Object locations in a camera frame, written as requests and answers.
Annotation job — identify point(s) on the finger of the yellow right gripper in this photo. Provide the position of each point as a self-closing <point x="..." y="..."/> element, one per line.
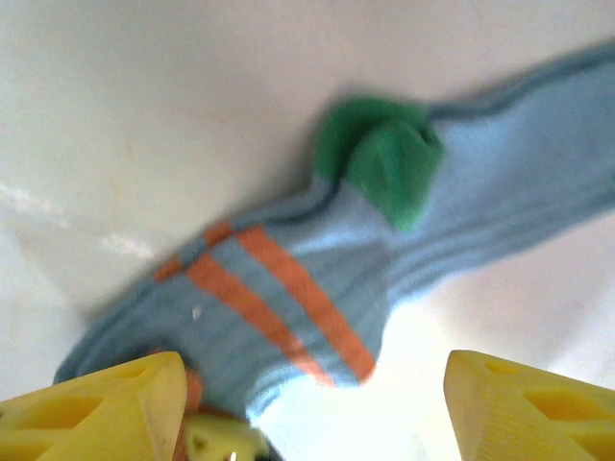
<point x="216" y="439"/>

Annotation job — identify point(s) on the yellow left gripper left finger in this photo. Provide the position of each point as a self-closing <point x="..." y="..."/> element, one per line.
<point x="96" y="422"/>

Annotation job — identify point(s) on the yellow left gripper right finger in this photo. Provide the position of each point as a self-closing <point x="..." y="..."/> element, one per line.
<point x="528" y="422"/>

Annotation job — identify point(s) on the grey-blue sock with green toe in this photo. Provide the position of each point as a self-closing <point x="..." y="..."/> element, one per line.
<point x="336" y="269"/>

